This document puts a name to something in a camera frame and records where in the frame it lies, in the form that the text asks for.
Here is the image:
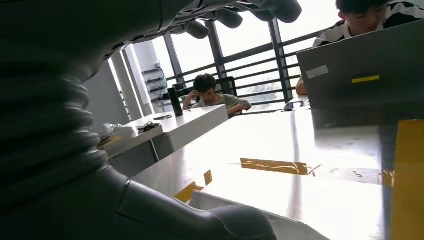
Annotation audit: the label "steel workbench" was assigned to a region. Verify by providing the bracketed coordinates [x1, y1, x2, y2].
[130, 108, 424, 240]

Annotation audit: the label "person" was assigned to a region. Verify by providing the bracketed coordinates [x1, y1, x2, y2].
[295, 0, 424, 97]
[182, 73, 253, 119]

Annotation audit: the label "black key bundle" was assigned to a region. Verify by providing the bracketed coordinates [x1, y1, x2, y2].
[136, 121, 162, 135]

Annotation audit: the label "black office chair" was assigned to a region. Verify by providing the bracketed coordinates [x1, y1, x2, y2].
[214, 76, 239, 98]

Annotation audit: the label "white table steel legs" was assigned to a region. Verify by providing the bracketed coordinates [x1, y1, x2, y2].
[96, 124, 166, 178]

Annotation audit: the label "black window railing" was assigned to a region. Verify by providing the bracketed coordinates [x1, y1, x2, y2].
[162, 18, 327, 107]

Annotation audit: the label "wall mounted cable rack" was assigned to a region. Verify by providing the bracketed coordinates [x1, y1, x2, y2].
[141, 66, 170, 104]

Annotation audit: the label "black thermos flask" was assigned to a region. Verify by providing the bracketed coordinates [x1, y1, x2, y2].
[166, 86, 184, 118]

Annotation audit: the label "grey laptop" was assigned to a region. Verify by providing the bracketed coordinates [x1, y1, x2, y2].
[295, 19, 424, 129]

